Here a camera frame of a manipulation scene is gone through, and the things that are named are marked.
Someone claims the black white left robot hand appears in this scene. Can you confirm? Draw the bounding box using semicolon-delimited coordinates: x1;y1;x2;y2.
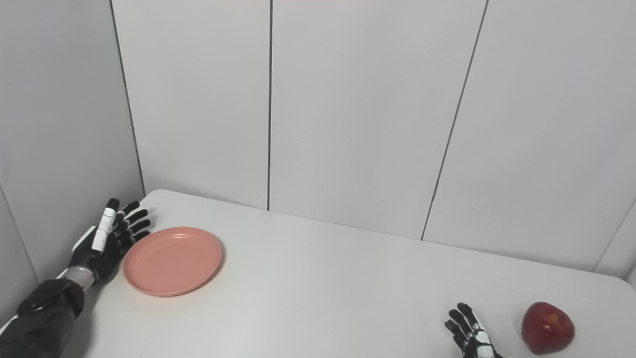
68;198;151;286

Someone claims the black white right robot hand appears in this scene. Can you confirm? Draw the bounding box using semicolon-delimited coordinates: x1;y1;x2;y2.
445;302;502;358

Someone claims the pink round plastic plate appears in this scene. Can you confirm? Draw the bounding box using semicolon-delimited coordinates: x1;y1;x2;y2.
123;227;223;298

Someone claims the red apple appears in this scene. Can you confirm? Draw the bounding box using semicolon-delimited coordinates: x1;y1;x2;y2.
521;301;576;356

